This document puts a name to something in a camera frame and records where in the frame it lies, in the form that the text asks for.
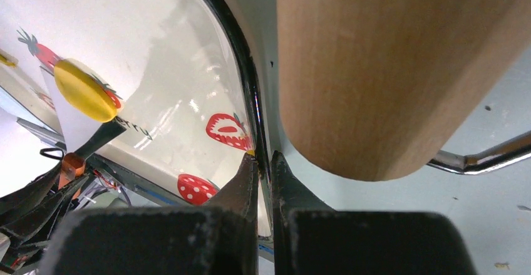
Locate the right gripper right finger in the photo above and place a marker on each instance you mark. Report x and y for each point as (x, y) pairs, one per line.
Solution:
(312, 238)

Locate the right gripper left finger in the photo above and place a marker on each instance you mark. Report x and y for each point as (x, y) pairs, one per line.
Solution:
(218, 237)

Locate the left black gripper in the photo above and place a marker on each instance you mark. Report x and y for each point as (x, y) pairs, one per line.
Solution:
(30, 215)

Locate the yellow dough ball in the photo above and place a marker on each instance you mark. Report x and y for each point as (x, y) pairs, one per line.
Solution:
(82, 92)

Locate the white strawberry print tray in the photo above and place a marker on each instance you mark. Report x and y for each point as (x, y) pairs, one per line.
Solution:
(174, 69)

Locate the orange handled metal scraper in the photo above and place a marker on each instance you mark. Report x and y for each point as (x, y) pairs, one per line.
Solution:
(82, 135)

